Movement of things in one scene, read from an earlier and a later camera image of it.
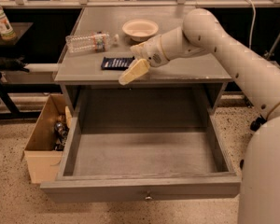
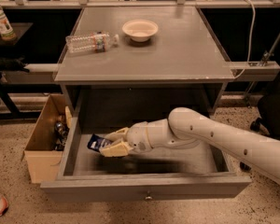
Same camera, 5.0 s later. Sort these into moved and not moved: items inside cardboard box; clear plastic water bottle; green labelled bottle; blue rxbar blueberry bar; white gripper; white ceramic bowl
Moved: blue rxbar blueberry bar; white gripper
Not moved: clear plastic water bottle; green labelled bottle; white ceramic bowl; items inside cardboard box
